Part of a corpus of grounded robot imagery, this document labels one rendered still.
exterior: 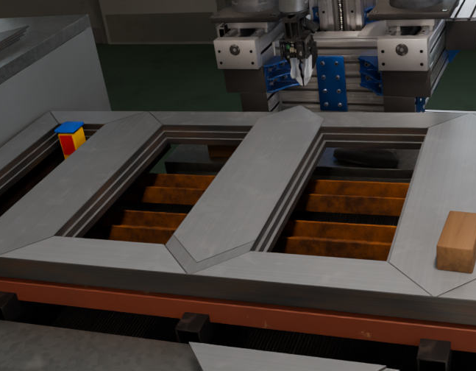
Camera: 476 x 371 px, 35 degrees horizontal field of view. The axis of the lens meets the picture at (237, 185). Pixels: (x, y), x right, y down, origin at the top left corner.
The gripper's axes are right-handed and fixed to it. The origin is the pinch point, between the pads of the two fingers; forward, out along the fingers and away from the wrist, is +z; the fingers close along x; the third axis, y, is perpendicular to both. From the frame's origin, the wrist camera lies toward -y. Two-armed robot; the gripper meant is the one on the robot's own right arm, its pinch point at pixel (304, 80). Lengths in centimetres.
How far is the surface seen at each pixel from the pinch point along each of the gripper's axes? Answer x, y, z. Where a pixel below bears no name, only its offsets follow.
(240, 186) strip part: -3.2, 49.2, 5.4
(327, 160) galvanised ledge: 4.6, 0.7, 24.1
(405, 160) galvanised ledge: 26.3, 0.0, 24.1
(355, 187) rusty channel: 16.4, 20.6, 21.1
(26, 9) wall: -324, -334, 66
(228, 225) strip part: -1, 65, 5
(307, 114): 3.0, 10.4, 5.4
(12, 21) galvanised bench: -108, -27, -13
